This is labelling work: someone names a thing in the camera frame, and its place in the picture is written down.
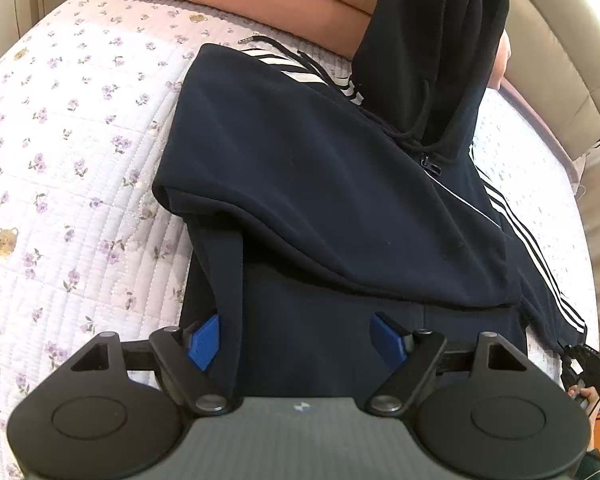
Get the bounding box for beige padded headboard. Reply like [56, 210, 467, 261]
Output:
[490, 0, 600, 161]

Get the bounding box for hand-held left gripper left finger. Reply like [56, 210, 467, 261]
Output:
[67, 314, 231, 416]

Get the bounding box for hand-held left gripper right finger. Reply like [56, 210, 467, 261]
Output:
[365, 311, 523, 417]

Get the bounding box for person's right hand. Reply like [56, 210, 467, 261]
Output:
[568, 384, 600, 418]

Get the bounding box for navy striped hoodie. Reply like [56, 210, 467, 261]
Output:
[151, 0, 588, 403]

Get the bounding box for person's right forearm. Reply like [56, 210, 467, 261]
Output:
[581, 447, 600, 480]

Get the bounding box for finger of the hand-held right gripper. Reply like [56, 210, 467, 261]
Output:
[559, 342, 600, 392]

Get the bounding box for floral quilted bed cover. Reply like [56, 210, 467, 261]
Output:
[0, 0, 600, 480]

